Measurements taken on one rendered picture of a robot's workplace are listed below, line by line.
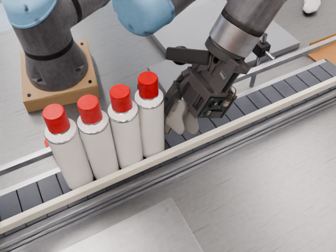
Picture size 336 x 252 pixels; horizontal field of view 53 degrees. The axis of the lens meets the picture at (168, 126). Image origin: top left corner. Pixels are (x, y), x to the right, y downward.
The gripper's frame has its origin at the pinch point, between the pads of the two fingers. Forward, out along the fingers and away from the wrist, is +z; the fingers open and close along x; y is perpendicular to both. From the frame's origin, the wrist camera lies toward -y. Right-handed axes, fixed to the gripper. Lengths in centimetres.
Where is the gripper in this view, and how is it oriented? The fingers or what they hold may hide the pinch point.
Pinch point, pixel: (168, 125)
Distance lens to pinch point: 67.8
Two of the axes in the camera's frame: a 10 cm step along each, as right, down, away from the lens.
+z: -4.4, 7.2, 5.3
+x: 7.7, 0.0, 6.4
